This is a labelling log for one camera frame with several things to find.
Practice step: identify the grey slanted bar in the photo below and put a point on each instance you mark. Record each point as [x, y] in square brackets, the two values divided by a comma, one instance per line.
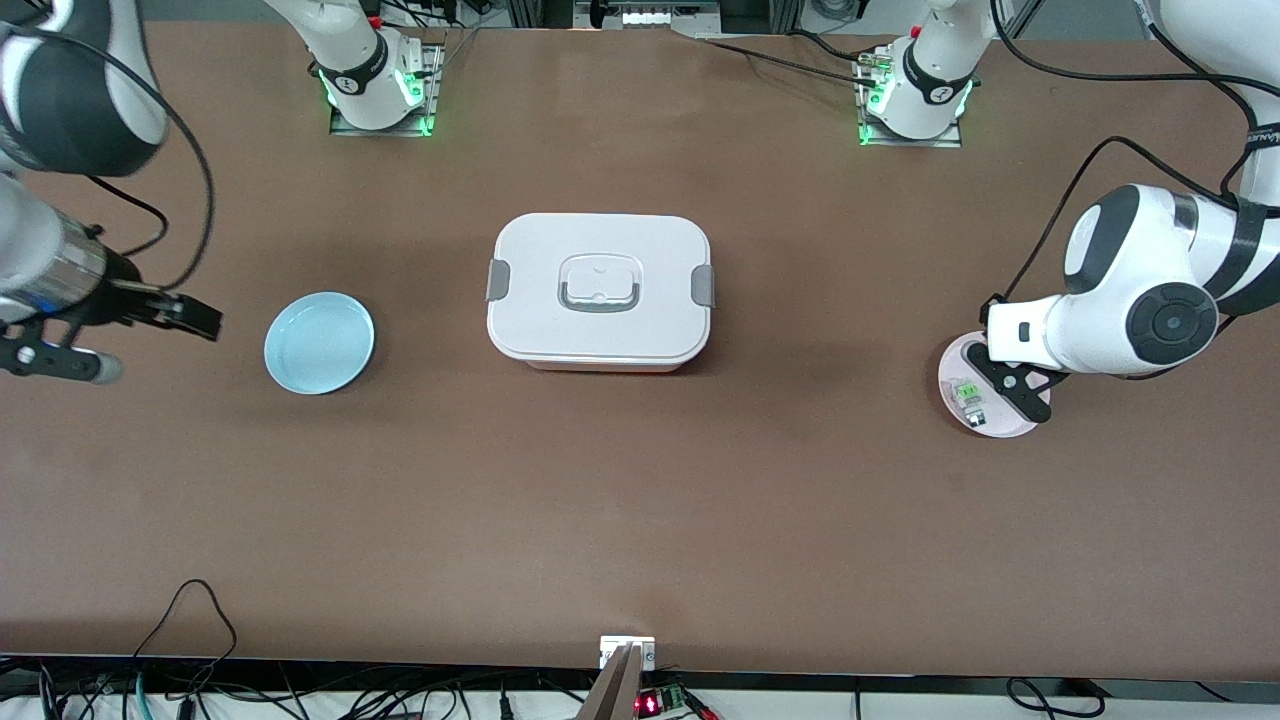
[612, 690]

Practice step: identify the white metal bracket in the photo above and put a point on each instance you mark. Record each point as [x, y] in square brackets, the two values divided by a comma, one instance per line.
[612, 648]

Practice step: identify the white power strip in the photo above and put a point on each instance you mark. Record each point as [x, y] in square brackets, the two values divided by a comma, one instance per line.
[665, 16]

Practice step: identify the light blue round plate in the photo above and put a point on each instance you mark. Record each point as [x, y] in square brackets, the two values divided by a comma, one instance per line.
[320, 345]

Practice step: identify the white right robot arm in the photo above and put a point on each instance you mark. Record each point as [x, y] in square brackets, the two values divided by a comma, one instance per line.
[345, 50]

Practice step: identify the pink round plate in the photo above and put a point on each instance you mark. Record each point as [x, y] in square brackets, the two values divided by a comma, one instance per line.
[1000, 427]

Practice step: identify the circuit board with red display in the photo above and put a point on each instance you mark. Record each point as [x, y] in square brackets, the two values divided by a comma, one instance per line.
[660, 702]

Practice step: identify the white lidded box grey clips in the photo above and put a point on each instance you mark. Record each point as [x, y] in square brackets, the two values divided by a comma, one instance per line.
[600, 330]

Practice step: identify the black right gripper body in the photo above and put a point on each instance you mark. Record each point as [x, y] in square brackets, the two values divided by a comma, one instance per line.
[124, 295]

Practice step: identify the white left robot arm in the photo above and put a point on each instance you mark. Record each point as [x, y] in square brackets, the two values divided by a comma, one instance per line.
[1100, 330]

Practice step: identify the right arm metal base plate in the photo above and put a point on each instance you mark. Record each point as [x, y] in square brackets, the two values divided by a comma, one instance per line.
[432, 90]

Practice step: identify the aluminium frame post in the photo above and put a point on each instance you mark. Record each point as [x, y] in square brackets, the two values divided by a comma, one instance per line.
[1142, 15]

